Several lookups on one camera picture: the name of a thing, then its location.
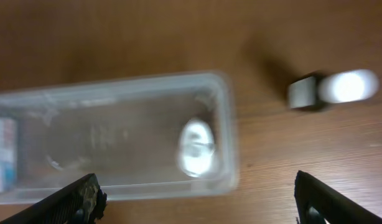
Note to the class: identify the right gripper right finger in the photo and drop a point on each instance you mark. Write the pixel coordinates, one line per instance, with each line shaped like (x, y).
(318, 203)

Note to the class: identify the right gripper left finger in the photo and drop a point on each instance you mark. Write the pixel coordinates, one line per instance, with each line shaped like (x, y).
(81, 202)

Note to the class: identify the clear plastic container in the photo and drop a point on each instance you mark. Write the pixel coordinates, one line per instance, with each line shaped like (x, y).
(126, 132)

